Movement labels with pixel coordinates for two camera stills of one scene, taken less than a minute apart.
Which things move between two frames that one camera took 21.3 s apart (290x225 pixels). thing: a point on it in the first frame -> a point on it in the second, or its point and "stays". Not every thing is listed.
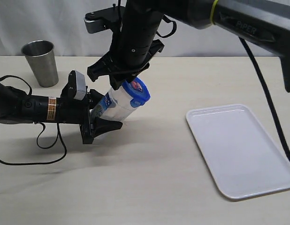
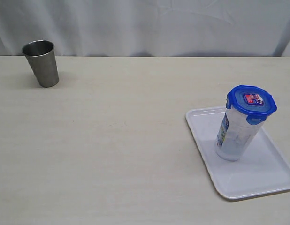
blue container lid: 136,89 -> 255,103
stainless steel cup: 41,55 stays
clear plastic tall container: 115,105 -> 235,133
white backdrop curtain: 61,22 stays
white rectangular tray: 243,157 stays
